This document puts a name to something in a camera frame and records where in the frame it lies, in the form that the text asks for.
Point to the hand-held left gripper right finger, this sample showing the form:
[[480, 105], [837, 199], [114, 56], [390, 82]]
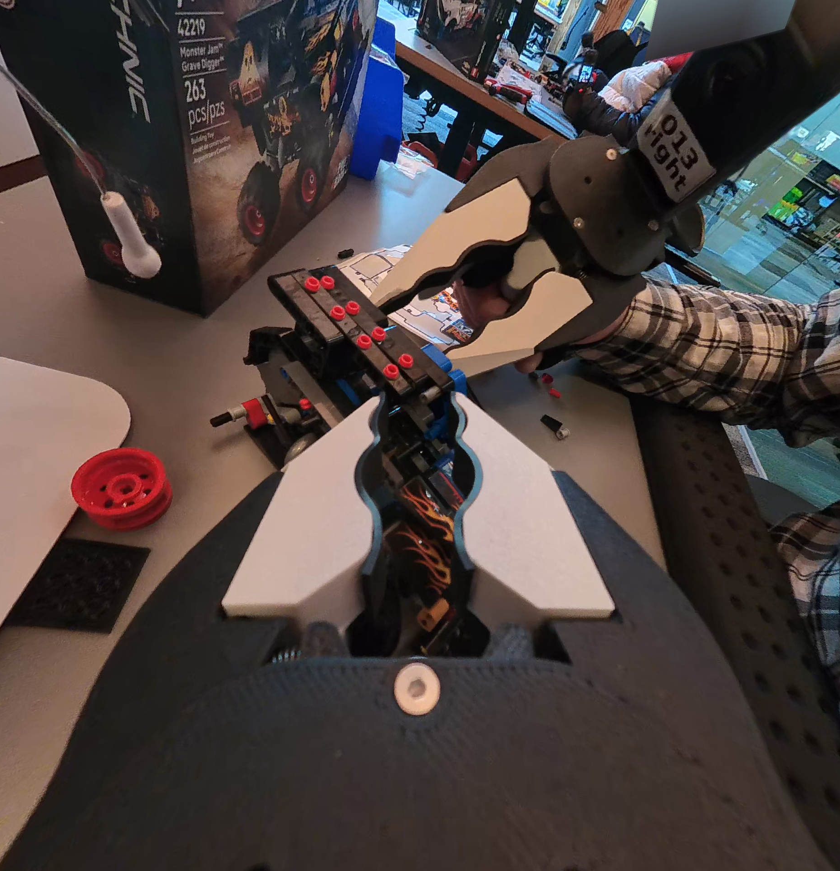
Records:
[[535, 537]]

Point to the black cardboard box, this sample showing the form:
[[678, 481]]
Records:
[[460, 34]]

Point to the red case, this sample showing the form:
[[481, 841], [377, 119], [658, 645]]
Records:
[[454, 163]]

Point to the wooden background table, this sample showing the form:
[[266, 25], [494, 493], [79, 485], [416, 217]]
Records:
[[454, 75]]

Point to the white metal stand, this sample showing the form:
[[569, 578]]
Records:
[[38, 442]]

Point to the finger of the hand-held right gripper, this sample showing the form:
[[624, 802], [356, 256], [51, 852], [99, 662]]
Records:
[[467, 228], [535, 320]]

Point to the person's right hand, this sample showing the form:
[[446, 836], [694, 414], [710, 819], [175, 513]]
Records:
[[532, 366]]

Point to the black blue toy brick truck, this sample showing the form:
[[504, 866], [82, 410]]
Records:
[[338, 340]]

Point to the red wheel rim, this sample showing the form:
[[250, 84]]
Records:
[[124, 490]]

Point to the black flat brick plate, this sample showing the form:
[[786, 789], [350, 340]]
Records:
[[79, 585]]

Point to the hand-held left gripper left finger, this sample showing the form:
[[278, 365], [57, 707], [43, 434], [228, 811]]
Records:
[[304, 531]]

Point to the sticker sheet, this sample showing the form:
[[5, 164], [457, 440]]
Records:
[[375, 269]]

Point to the person's right forearm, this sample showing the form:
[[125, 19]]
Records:
[[699, 354]]

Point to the dark printed toy box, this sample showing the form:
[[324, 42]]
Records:
[[120, 136]]

